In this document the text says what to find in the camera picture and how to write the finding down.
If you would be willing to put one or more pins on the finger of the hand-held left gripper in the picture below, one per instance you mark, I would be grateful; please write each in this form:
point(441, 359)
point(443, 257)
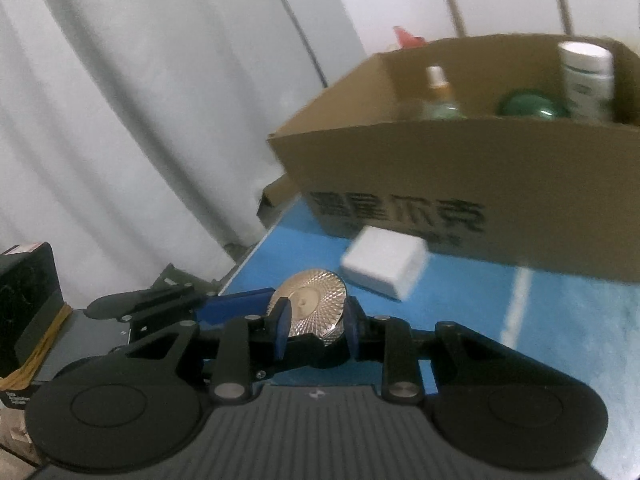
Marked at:
point(235, 305)
point(187, 275)

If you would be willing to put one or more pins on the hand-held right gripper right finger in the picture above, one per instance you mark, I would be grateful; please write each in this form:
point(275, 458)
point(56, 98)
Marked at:
point(352, 330)

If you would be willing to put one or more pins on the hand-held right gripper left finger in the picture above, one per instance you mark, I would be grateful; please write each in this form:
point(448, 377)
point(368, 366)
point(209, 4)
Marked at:
point(283, 330)

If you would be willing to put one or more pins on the faceted silver round case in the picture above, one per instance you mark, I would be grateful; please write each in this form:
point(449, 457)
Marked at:
point(312, 305)

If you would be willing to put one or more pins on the brown cardboard box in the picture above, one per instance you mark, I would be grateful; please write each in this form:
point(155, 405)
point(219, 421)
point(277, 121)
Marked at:
point(450, 175)

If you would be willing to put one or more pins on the small white box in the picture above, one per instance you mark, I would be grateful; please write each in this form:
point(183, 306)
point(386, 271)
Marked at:
point(385, 262)

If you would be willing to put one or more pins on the white curtain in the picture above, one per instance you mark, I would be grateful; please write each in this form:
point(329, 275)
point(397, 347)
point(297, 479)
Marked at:
point(150, 110)

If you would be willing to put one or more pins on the small bottle with white cap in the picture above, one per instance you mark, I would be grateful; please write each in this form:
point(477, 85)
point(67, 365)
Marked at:
point(441, 97)

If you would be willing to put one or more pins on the green round container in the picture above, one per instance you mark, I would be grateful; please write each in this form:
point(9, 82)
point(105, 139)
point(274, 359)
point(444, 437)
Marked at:
point(532, 105)

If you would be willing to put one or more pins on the red plastic bag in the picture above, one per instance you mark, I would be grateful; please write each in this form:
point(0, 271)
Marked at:
point(407, 39)

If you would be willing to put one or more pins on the white plastic bottle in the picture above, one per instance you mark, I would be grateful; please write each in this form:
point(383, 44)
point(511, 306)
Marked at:
point(587, 82)

